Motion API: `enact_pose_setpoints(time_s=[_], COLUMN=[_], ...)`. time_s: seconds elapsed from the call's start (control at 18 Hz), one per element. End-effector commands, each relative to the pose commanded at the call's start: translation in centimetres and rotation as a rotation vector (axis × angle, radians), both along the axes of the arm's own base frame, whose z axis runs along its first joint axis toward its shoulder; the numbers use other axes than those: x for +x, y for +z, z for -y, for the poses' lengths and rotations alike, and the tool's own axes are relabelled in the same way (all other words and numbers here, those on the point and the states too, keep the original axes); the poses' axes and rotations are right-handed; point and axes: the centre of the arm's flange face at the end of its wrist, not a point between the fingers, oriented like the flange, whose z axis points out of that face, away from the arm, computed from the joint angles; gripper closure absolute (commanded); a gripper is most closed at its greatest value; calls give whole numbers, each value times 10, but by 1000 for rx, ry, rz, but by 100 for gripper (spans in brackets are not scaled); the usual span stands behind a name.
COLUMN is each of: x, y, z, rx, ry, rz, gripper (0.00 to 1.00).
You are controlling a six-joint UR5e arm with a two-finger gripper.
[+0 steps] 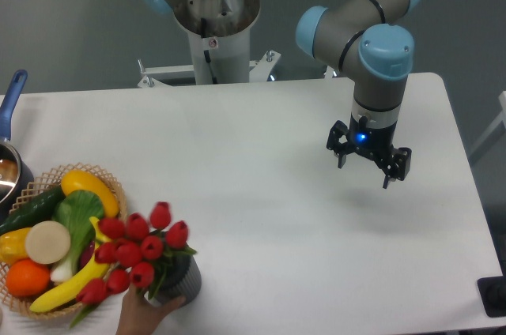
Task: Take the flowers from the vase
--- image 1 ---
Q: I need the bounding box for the dark grey ribbed vase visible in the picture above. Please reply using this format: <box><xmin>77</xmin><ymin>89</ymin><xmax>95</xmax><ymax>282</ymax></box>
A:
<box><xmin>147</xmin><ymin>231</ymin><xmax>202</xmax><ymax>305</ymax></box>

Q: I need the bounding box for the red tulip bouquet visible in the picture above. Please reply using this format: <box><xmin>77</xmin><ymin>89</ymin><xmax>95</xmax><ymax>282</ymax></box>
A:
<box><xmin>70</xmin><ymin>201</ymin><xmax>190</xmax><ymax>327</ymax></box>

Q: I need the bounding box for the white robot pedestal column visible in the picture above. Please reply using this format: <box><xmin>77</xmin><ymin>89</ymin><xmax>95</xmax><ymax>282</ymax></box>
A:
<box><xmin>174</xmin><ymin>0</ymin><xmax>260</xmax><ymax>85</ymax></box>

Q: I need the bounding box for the yellow bell pepper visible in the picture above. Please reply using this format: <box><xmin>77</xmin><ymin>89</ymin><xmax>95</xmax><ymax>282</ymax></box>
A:
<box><xmin>0</xmin><ymin>228</ymin><xmax>31</xmax><ymax>265</ymax></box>

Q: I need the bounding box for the yellow banana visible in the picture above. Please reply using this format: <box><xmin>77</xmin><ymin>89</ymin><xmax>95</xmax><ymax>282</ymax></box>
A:
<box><xmin>29</xmin><ymin>216</ymin><xmax>115</xmax><ymax>314</ymax></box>

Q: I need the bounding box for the white metal base frame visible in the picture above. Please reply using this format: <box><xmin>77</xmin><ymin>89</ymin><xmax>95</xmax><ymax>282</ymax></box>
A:
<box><xmin>136</xmin><ymin>49</ymin><xmax>341</xmax><ymax>88</ymax></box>

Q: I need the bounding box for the black box at edge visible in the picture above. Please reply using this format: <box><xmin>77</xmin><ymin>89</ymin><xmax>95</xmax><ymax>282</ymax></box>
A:
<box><xmin>477</xmin><ymin>276</ymin><xmax>505</xmax><ymax>318</ymax></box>

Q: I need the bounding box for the dark green cucumber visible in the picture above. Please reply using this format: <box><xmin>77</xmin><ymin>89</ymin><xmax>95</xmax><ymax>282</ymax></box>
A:
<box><xmin>1</xmin><ymin>185</ymin><xmax>66</xmax><ymax>235</ymax></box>

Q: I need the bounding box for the white frame at right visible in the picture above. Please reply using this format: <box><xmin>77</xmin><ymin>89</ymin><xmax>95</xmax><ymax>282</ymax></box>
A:
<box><xmin>468</xmin><ymin>91</ymin><xmax>505</xmax><ymax>167</ymax></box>

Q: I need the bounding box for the green bok choy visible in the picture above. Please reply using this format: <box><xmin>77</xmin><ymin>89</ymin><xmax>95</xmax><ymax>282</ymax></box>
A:
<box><xmin>51</xmin><ymin>190</ymin><xmax>104</xmax><ymax>284</ymax></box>

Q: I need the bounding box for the purple red vegetable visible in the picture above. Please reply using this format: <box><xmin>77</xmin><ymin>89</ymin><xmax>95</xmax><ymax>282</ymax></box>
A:
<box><xmin>78</xmin><ymin>241</ymin><xmax>96</xmax><ymax>270</ymax></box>

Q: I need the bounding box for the bare human hand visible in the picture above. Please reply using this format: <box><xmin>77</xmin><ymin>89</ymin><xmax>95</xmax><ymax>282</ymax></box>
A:
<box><xmin>115</xmin><ymin>285</ymin><xmax>186</xmax><ymax>335</ymax></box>

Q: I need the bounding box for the blue handled saucepan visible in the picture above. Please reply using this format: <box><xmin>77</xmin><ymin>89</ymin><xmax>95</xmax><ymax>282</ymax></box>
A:
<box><xmin>1</xmin><ymin>70</ymin><xmax>33</xmax><ymax>223</ymax></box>

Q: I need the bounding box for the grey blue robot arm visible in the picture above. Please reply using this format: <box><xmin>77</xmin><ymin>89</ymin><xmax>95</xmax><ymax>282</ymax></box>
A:
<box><xmin>143</xmin><ymin>0</ymin><xmax>420</xmax><ymax>182</ymax></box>

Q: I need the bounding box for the yellow squash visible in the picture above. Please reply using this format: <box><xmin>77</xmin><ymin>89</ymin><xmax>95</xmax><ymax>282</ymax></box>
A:
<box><xmin>60</xmin><ymin>169</ymin><xmax>119</xmax><ymax>218</ymax></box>

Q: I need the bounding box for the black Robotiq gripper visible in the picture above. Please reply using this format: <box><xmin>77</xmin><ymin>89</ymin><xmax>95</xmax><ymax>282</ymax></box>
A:
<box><xmin>326</xmin><ymin>117</ymin><xmax>412</xmax><ymax>189</ymax></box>

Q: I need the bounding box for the black pedestal cable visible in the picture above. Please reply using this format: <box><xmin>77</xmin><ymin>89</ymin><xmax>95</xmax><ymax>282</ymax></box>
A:
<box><xmin>199</xmin><ymin>17</ymin><xmax>218</xmax><ymax>85</ymax></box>

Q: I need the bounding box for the orange fruit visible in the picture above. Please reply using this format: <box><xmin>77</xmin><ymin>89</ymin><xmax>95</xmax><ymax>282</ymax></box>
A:
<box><xmin>6</xmin><ymin>258</ymin><xmax>50</xmax><ymax>297</ymax></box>

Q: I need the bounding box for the woven wicker basket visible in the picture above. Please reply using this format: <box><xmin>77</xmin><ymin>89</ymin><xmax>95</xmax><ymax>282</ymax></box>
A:
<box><xmin>1</xmin><ymin>163</ymin><xmax>127</xmax><ymax>320</ymax></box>

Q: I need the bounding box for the beige round disc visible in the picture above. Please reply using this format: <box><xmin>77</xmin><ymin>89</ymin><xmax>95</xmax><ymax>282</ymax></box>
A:
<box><xmin>25</xmin><ymin>220</ymin><xmax>71</xmax><ymax>265</ymax></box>

